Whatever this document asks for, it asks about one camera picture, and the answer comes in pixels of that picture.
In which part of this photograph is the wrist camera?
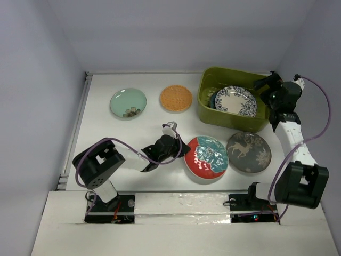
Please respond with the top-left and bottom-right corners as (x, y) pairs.
(162, 121), (177, 139)
(293, 74), (305, 91)

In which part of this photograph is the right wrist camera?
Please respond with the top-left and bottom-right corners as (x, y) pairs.
(293, 74), (305, 91)

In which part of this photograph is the foil covered base panel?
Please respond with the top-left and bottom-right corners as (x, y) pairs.
(134, 193), (231, 225)

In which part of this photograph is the left aluminium table rail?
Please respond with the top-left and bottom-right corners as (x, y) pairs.
(55, 72), (93, 191)

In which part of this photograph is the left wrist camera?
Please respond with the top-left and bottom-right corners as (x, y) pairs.
(162, 121), (177, 139)

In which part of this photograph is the dark teal blossom plate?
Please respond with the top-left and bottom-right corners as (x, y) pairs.
(209, 92), (217, 109)

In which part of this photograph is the green plastic bin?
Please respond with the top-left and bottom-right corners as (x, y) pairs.
(197, 67), (270, 133)

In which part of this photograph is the orange woven pattern plate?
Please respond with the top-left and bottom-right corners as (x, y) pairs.
(159, 85), (193, 111)

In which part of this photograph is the mint green flower plate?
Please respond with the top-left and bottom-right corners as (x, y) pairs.
(109, 88), (147, 118)

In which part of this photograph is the grey deer plate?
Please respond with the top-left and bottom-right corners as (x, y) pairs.
(226, 132), (272, 173)

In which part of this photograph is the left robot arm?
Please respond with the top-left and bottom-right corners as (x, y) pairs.
(72, 135), (190, 215)

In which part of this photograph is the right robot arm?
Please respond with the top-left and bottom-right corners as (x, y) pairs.
(245, 71), (329, 209)

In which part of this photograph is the blue floral rim plate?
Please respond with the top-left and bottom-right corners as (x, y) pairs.
(214, 86), (257, 117)

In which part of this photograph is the red and teal plate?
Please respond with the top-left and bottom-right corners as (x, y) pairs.
(184, 135), (229, 185)

